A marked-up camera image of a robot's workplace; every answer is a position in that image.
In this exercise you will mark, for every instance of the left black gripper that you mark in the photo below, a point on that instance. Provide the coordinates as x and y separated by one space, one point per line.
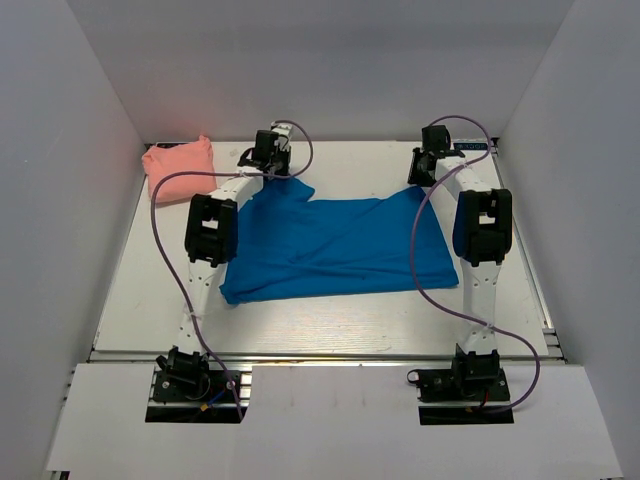
286 156

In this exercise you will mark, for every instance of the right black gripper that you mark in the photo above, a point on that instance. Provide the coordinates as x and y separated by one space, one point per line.
415 176

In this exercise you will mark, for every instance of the blue t-shirt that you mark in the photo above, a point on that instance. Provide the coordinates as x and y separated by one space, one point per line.
293 245

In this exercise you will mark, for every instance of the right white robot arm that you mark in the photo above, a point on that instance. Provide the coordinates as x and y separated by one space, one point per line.
481 239

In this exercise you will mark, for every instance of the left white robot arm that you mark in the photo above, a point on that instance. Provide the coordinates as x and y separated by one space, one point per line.
211 239

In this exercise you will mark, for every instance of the blue label sticker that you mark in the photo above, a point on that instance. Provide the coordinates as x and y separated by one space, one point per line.
471 146

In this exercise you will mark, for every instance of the folded pink t-shirt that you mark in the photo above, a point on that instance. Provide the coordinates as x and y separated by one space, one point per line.
159 163

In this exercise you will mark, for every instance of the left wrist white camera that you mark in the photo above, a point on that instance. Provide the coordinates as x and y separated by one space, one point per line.
283 130

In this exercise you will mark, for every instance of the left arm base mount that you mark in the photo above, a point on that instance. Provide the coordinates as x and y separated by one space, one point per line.
190 388

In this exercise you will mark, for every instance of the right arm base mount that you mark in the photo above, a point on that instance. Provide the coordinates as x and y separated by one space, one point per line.
472 391

